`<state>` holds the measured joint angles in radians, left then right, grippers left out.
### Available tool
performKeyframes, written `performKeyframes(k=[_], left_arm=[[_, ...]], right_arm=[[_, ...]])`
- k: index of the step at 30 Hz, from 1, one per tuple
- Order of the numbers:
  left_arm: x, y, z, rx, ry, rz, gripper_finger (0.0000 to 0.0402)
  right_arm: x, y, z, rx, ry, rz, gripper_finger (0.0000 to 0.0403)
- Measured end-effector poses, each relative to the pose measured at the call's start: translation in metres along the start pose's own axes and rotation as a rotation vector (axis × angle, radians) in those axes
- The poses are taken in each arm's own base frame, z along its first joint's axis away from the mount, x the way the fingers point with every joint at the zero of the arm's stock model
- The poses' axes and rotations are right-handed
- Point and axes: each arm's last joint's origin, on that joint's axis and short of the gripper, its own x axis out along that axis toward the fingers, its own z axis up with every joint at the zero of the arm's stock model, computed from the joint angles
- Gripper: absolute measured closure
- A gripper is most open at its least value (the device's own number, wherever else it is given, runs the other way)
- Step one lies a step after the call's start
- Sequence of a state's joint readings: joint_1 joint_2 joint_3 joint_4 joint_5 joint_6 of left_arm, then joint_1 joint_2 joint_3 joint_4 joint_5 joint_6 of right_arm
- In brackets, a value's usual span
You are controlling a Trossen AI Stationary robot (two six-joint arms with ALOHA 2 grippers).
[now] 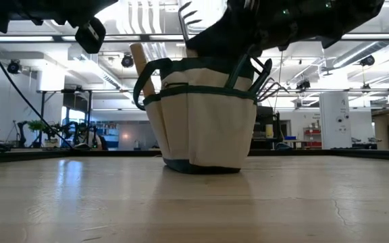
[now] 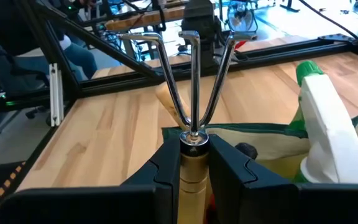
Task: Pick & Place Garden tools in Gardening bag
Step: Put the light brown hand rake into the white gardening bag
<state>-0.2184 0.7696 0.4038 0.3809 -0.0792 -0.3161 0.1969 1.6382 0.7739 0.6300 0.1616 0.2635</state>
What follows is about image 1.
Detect wooden handled metal trowel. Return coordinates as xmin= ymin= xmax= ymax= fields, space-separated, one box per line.
xmin=129 ymin=42 xmax=157 ymax=99

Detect background green plant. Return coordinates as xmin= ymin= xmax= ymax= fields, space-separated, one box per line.
xmin=27 ymin=119 xmax=46 ymax=133

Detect black ceiling spotlight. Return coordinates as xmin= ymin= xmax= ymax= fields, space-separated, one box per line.
xmin=6 ymin=59 xmax=22 ymax=75
xmin=120 ymin=53 xmax=135 ymax=69
xmin=359 ymin=54 xmax=376 ymax=68

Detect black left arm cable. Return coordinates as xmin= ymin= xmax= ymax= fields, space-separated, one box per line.
xmin=0 ymin=28 xmax=75 ymax=150

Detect background robot arms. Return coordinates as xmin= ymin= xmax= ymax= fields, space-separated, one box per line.
xmin=17 ymin=120 xmax=95 ymax=150

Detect red background shelf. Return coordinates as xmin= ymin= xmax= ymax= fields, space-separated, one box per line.
xmin=303 ymin=125 xmax=323 ymax=149

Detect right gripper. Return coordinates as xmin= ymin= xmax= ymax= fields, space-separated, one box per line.
xmin=184 ymin=0 xmax=321 ymax=59

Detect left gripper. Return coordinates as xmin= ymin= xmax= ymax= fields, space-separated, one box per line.
xmin=22 ymin=0 xmax=120 ymax=55

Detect black background stand frame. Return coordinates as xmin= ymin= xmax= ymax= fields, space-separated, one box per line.
xmin=36 ymin=88 xmax=94 ymax=149

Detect black aluminium table frame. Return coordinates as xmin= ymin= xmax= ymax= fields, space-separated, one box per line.
xmin=0 ymin=147 xmax=389 ymax=165

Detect white pillar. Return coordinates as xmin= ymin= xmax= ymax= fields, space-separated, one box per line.
xmin=319 ymin=91 xmax=361 ymax=151

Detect beige green-trimmed gardening bag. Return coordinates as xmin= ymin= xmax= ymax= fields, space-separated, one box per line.
xmin=132 ymin=56 xmax=259 ymax=176

